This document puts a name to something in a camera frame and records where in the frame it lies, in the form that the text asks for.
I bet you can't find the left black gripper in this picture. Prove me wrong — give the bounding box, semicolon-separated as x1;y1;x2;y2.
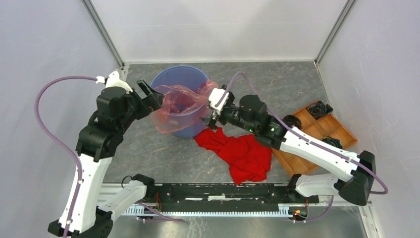
116;79;164;133

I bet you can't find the red translucent trash bag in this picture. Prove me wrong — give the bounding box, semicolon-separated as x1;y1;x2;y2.
151;80;218;133

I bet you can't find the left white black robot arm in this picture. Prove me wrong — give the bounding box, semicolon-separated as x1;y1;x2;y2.
48;80;164;238

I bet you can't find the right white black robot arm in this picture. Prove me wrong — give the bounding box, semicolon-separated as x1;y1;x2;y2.
203;87;376;206

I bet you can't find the blue plastic trash bin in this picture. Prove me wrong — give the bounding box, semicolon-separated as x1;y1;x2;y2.
151;65;208;138

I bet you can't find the red cloth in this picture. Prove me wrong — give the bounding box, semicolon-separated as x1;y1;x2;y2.
195;127;272;185

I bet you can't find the black roll in middle compartment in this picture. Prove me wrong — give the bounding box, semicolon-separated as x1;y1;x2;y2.
282;115;302;129

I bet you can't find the black roll in compartment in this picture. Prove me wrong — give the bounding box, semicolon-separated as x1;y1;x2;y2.
322;136;343;149
306;101;333;119
282;115;302;129

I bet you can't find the black roll in far compartment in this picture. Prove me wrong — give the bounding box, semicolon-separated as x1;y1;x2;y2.
306;101;333;119

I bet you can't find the orange compartment tray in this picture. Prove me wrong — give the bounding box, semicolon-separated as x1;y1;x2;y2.
272;104;358;176

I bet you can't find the black roll in right compartment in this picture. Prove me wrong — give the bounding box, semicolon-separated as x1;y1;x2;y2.
322;136;343;149

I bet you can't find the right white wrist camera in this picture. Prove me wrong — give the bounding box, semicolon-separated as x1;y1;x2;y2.
208;88;226;115

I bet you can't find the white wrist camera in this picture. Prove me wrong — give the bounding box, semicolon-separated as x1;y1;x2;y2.
96;70;133;94
208;88;226;115

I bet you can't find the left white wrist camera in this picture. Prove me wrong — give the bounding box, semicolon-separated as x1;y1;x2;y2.
96;70;133;94

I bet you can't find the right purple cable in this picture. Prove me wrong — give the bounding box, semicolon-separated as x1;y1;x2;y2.
214;72;389;223

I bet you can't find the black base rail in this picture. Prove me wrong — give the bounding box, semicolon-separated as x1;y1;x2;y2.
141;183;319;212

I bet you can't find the left aluminium frame post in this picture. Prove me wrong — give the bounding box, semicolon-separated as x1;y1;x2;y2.
81;0;125;69

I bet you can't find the aluminium frame post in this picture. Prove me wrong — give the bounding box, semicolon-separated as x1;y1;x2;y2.
314;0;357;65
81;0;125;69

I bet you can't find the right aluminium frame post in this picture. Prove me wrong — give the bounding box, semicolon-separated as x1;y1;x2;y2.
314;0;357;65

